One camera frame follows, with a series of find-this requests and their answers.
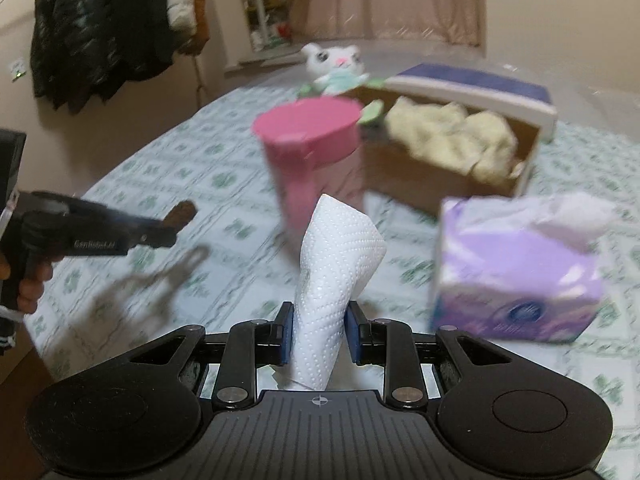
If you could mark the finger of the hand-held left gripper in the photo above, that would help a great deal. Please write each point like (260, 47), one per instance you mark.
(150, 225)
(155, 242)

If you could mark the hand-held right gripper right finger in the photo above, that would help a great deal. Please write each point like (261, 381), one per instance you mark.
(352, 335)

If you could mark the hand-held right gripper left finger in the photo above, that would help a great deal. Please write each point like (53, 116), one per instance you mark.
(287, 335)

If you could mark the white paper towel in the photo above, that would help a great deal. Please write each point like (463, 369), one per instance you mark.
(330, 270)

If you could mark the brown cardboard box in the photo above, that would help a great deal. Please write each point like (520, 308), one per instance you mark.
(415, 185)

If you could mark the yellow towel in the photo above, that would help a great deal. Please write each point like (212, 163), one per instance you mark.
(450, 135)

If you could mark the person's left hand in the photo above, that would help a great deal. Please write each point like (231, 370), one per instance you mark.
(36, 285)

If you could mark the purple tissue pack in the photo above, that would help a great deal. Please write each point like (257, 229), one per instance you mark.
(515, 270)

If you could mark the pink lidded cup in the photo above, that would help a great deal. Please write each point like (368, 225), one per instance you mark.
(310, 130)

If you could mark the shiny black puffer jacket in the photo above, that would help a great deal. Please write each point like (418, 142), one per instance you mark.
(65, 35)

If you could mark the matte black jacket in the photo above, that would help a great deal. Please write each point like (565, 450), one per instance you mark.
(135, 20)

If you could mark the green box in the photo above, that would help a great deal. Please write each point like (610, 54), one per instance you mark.
(310, 90)

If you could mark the brown garment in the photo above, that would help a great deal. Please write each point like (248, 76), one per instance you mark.
(201, 15)

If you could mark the white plush bunny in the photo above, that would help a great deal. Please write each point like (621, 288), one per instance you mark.
(335, 67)

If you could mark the cluttered shelf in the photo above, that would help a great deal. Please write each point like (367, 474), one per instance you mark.
(265, 5)

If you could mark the blue and white box lid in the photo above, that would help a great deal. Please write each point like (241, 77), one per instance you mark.
(475, 90)

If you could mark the beige curtain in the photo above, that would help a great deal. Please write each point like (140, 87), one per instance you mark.
(390, 0)

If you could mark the white wall socket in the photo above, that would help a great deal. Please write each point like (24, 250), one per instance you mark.
(18, 71)

